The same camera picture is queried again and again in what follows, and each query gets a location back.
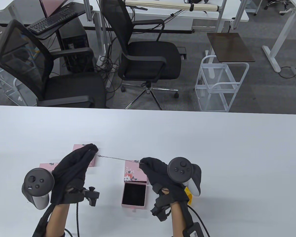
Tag distant chair base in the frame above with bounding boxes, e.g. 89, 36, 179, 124
264, 0, 295, 15

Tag pink box tray black lining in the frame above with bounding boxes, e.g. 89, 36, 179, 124
121, 182, 147, 210

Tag pink floral jewelry box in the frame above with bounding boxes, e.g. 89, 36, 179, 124
39, 162, 59, 173
72, 144, 98, 168

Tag black forearm sensor box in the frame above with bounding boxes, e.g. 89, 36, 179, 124
182, 222, 204, 237

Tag black glove cable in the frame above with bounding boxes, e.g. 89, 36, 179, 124
187, 205, 210, 237
75, 202, 80, 237

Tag person's right hand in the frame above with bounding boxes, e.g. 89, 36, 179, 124
139, 157, 190, 205

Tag black mesh office chair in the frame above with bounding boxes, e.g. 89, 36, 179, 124
0, 19, 110, 109

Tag person's right forearm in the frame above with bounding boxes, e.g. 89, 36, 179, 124
171, 201, 188, 237

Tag tangle of black cables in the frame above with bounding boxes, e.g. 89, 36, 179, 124
95, 42, 120, 94

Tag black computer tower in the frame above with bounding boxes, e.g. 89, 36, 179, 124
59, 19, 94, 73

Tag black keyboard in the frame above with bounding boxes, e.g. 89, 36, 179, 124
27, 9, 79, 34

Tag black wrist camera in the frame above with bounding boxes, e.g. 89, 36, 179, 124
150, 195, 172, 222
64, 180, 100, 207

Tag person's left forearm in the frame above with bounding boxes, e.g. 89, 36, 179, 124
46, 204, 71, 237

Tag black keyboard tray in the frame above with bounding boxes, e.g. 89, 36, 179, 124
27, 5, 93, 40

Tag grey handheld controller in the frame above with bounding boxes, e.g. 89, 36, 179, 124
167, 157, 202, 197
21, 168, 55, 210

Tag white desk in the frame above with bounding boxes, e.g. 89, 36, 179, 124
262, 0, 296, 90
84, 0, 249, 53
0, 0, 87, 25

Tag white wire cart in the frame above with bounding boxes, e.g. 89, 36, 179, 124
0, 59, 37, 106
194, 56, 249, 113

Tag person's left hand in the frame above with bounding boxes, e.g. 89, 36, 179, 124
50, 143, 99, 205

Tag black office chair chrome base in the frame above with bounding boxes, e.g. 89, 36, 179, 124
100, 0, 187, 110

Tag dark wooden board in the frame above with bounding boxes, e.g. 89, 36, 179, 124
207, 33, 256, 62

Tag yellow cloth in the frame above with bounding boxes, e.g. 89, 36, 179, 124
184, 186, 193, 205

